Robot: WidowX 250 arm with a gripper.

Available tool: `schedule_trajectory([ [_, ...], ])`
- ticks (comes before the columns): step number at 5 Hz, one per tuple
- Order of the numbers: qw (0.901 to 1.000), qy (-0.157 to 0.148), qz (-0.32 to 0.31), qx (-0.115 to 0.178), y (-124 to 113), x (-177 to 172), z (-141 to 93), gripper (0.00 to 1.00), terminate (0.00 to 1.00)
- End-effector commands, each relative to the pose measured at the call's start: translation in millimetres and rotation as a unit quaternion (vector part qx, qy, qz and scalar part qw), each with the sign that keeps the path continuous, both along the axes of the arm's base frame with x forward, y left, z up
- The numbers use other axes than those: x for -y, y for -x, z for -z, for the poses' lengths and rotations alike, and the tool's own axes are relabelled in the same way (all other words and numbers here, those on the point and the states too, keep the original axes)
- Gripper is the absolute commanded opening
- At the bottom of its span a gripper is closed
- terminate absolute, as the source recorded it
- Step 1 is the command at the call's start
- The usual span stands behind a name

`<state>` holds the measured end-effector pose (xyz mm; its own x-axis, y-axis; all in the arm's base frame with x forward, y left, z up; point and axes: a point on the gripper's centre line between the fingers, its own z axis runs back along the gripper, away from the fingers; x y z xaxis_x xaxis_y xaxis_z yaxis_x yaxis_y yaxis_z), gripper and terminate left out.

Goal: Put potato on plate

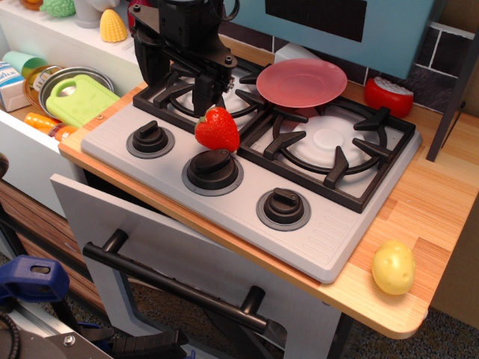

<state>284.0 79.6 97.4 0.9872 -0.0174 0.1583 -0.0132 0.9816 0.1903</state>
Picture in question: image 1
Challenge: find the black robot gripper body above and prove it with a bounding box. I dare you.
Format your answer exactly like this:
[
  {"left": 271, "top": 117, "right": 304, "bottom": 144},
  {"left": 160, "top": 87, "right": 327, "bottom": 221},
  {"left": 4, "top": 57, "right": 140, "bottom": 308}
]
[{"left": 132, "top": 1, "right": 237, "bottom": 85}]

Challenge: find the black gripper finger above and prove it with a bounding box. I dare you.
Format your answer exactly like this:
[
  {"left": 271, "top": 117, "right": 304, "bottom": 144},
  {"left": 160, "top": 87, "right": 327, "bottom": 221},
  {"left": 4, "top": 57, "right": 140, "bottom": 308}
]
[
  {"left": 192, "top": 73, "right": 223, "bottom": 117},
  {"left": 133, "top": 35, "right": 170, "bottom": 87}
]

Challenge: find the yellow toy potato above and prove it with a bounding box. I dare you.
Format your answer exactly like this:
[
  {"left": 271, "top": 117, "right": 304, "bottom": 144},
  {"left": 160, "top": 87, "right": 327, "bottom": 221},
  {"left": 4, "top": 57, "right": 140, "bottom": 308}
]
[{"left": 371, "top": 240, "right": 415, "bottom": 295}]

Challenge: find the pink plastic plate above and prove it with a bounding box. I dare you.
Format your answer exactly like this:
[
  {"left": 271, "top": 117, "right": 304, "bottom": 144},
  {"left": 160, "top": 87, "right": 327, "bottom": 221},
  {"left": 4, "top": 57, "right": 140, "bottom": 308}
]
[{"left": 256, "top": 58, "right": 347, "bottom": 108}]

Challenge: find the dark red toy bottle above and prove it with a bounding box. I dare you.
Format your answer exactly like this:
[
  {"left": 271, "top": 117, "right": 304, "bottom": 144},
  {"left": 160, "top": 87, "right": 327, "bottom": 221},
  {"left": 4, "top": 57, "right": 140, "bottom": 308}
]
[{"left": 127, "top": 0, "right": 138, "bottom": 34}]

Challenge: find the black left burner grate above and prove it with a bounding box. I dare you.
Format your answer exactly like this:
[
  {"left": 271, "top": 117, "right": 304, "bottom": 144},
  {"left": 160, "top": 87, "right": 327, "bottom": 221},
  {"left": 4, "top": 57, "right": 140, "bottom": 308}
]
[{"left": 132, "top": 58, "right": 269, "bottom": 133}]

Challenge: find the black burner grate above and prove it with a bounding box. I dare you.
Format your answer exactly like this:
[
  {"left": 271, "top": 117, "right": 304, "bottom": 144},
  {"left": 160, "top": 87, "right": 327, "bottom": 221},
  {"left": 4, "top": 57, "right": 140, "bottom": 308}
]
[
  {"left": 238, "top": 97, "right": 422, "bottom": 213},
  {"left": 132, "top": 58, "right": 269, "bottom": 133}
]

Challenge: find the red toy strawberry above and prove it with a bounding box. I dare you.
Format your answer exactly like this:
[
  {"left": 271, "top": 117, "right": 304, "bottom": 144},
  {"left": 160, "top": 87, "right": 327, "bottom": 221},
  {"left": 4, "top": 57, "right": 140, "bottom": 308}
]
[{"left": 195, "top": 107, "right": 240, "bottom": 152}]

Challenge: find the yellow toy corn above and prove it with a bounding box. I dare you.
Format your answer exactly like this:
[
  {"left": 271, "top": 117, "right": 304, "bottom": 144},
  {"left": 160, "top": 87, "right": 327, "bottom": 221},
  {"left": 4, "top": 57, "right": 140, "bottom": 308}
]
[{"left": 100, "top": 9, "right": 128, "bottom": 43}]

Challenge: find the grey toy faucet base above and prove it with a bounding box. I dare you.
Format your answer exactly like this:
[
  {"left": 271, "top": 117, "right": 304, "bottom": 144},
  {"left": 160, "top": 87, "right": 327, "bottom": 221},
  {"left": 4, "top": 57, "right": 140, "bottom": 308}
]
[{"left": 73, "top": 0, "right": 120, "bottom": 28}]

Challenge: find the green toy cutting board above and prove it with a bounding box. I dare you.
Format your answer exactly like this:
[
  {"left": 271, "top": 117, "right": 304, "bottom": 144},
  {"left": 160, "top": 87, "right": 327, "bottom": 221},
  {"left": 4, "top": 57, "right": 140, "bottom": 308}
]
[{"left": 46, "top": 74, "right": 120, "bottom": 127}]

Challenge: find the black left stove knob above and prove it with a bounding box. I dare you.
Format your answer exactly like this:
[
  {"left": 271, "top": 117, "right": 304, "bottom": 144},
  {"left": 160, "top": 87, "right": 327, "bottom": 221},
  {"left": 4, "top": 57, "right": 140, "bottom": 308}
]
[{"left": 126, "top": 120, "right": 175, "bottom": 159}]

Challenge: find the black stove knob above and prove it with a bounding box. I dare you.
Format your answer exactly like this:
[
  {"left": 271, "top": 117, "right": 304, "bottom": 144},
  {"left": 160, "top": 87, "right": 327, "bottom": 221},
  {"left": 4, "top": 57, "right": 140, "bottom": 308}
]
[
  {"left": 126, "top": 120, "right": 175, "bottom": 159},
  {"left": 182, "top": 149, "right": 244, "bottom": 197},
  {"left": 256, "top": 188, "right": 311, "bottom": 232}
]

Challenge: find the grey toy stove top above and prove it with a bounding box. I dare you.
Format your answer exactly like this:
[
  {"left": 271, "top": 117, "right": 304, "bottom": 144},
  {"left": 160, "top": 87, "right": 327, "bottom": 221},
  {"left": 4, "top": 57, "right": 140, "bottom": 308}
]
[{"left": 80, "top": 55, "right": 424, "bottom": 284}]

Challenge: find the black middle stove knob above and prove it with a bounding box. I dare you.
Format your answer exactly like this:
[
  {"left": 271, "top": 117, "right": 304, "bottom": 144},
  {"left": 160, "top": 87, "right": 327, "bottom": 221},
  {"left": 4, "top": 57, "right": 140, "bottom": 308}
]
[{"left": 182, "top": 149, "right": 244, "bottom": 197}]

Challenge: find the white sink counter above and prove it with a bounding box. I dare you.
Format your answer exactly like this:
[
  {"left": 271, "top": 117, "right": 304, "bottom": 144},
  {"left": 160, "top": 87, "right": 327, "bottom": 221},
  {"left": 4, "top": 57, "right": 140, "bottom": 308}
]
[{"left": 1, "top": 1, "right": 143, "bottom": 96}]

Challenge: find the green toy vegetable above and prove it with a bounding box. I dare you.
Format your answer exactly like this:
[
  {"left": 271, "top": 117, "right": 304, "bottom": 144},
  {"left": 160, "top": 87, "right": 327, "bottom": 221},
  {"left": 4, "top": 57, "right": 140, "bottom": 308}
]
[{"left": 40, "top": 0, "right": 76, "bottom": 17}]

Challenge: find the silver metal bowl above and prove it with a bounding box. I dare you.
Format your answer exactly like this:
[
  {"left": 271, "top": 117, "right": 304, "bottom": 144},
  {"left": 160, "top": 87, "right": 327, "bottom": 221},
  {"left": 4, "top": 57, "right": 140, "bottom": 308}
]
[{"left": 38, "top": 67, "right": 114, "bottom": 118}]

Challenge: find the orange toy carrot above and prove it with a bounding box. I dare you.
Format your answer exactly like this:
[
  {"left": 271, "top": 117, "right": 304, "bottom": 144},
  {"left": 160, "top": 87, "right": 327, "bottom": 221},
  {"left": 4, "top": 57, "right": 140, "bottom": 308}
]
[{"left": 23, "top": 112, "right": 78, "bottom": 142}]

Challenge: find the green plastic cup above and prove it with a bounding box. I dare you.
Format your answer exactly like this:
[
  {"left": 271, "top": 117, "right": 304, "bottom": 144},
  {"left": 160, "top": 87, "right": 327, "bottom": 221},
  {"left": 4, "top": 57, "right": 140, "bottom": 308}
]
[{"left": 2, "top": 51, "right": 47, "bottom": 78}]

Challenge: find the black right stove knob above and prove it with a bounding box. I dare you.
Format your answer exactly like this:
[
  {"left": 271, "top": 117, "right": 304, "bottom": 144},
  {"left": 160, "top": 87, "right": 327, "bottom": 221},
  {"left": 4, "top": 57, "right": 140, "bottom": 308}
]
[{"left": 256, "top": 188, "right": 311, "bottom": 232}]

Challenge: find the white milk carton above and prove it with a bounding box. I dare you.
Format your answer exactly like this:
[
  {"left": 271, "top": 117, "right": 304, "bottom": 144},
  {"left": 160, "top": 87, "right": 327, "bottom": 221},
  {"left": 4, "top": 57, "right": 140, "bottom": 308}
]
[{"left": 0, "top": 61, "right": 30, "bottom": 112}]

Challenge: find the black right burner grate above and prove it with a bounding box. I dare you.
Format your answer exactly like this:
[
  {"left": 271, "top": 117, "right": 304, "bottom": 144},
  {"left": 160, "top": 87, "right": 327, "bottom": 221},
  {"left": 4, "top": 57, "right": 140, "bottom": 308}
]
[{"left": 238, "top": 97, "right": 422, "bottom": 213}]

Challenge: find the red toy cheese wheel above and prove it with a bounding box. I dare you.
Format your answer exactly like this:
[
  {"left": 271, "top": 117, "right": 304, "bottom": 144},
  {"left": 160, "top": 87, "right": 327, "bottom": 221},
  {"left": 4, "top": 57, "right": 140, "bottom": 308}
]
[{"left": 364, "top": 76, "right": 414, "bottom": 118}]

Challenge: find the grey oven door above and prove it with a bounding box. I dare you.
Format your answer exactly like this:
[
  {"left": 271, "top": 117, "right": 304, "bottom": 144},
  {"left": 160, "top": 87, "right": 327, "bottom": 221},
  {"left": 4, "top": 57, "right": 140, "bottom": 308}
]
[{"left": 51, "top": 174, "right": 344, "bottom": 358}]

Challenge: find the teal toy microwave hood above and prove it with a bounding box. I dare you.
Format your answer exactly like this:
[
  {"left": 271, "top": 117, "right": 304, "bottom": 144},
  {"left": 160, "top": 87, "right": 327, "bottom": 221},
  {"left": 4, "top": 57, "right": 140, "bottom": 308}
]
[{"left": 233, "top": 0, "right": 446, "bottom": 79}]

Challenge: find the blue clamp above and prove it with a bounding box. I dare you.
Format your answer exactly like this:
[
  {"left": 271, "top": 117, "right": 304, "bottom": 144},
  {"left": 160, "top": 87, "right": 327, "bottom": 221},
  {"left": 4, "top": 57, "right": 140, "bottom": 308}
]
[{"left": 1, "top": 255, "right": 70, "bottom": 304}]

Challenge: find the black oven door handle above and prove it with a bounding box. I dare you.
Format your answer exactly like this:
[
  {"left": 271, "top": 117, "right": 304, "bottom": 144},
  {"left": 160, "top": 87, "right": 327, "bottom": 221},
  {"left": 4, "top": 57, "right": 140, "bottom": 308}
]
[{"left": 82, "top": 229, "right": 269, "bottom": 334}]

